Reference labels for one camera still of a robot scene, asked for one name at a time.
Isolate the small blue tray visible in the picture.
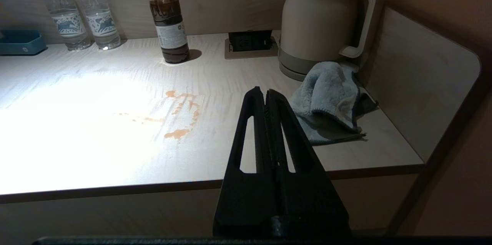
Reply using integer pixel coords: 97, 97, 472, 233
0, 30, 47, 56

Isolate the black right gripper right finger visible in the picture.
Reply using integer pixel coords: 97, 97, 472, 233
266, 89, 351, 237

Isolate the slim dark drink bottle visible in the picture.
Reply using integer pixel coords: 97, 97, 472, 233
145, 0, 190, 64

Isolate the wooden desk back panel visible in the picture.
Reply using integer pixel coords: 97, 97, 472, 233
0, 0, 293, 45

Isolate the clear water bottle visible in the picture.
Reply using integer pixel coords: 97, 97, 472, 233
36, 0, 92, 51
71, 0, 121, 50

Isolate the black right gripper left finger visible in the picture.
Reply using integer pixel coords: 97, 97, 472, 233
213, 87, 278, 237

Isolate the white electric kettle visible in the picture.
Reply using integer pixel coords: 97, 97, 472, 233
280, 0, 385, 65

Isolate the recessed desk power socket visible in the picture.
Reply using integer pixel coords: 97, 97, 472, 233
224, 30, 279, 60

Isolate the light blue fluffy cloth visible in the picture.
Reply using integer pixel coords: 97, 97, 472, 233
289, 61, 379, 146

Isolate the orange spill stain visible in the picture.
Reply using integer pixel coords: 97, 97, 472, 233
115, 90, 202, 140

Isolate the grey kettle base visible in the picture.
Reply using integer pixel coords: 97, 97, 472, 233
278, 47, 360, 83

